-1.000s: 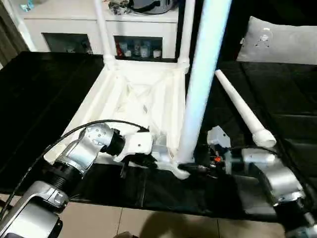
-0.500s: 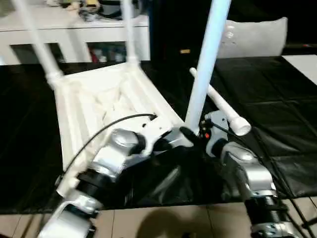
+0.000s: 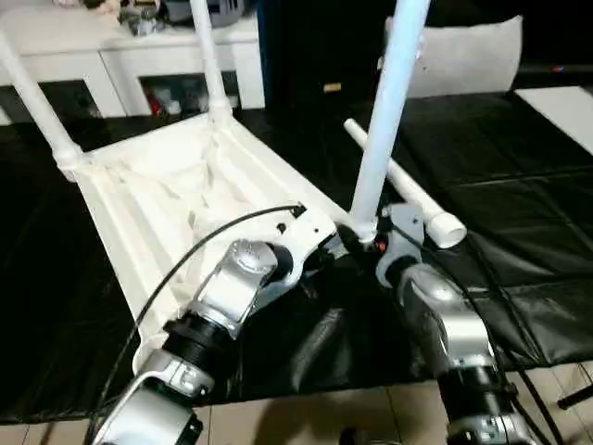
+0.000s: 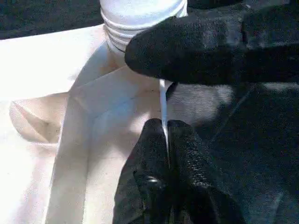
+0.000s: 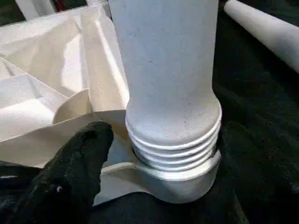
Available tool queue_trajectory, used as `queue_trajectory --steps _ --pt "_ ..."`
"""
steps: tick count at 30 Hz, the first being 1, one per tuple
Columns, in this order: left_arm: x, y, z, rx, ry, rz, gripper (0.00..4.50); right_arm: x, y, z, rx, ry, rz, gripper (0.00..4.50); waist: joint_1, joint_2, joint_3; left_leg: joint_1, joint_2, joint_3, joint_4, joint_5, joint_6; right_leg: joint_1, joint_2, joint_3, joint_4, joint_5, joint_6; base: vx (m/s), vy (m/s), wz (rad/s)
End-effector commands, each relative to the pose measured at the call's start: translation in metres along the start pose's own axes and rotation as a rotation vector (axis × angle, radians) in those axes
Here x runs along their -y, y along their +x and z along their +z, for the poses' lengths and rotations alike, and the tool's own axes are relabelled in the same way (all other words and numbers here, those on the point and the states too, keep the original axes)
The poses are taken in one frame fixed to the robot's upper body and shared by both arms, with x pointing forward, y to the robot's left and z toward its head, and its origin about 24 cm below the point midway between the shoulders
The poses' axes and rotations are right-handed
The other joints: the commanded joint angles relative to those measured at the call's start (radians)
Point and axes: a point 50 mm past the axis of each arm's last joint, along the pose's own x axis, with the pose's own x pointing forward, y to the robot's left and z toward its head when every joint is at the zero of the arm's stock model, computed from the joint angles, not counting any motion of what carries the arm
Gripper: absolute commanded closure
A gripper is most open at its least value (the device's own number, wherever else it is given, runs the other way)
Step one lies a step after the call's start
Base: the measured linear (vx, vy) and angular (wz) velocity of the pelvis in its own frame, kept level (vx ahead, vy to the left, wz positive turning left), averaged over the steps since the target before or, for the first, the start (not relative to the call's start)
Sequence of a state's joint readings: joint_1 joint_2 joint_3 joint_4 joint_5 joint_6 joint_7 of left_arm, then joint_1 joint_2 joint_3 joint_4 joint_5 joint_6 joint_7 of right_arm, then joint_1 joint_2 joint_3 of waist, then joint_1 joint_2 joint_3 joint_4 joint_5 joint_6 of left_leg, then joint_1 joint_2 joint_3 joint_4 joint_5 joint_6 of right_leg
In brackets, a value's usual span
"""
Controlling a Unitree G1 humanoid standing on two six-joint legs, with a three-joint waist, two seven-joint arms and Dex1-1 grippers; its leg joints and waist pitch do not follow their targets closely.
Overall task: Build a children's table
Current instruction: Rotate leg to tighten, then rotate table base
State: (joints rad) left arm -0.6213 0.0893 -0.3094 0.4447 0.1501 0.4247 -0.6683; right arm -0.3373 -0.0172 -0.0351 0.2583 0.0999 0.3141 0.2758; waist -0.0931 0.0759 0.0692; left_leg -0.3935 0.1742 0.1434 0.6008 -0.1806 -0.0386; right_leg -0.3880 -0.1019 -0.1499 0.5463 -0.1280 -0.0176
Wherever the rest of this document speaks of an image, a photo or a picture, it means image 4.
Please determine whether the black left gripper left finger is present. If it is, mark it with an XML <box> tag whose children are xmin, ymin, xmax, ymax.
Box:
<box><xmin>113</xmin><ymin>118</ymin><xmax>171</xmax><ymax>224</ymax></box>

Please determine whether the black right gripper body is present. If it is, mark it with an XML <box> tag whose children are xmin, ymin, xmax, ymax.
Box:
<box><xmin>240</xmin><ymin>3</ymin><xmax>299</xmax><ymax>84</ymax></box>

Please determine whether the white plastic table top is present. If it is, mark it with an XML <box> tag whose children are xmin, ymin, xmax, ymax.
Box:
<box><xmin>0</xmin><ymin>23</ymin><xmax>235</xmax><ymax>224</ymax></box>

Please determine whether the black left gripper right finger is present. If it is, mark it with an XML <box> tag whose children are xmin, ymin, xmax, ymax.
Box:
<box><xmin>166</xmin><ymin>119</ymin><xmax>249</xmax><ymax>224</ymax></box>

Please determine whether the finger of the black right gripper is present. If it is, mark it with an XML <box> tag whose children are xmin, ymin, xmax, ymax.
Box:
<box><xmin>124</xmin><ymin>14</ymin><xmax>246</xmax><ymax>86</ymax></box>

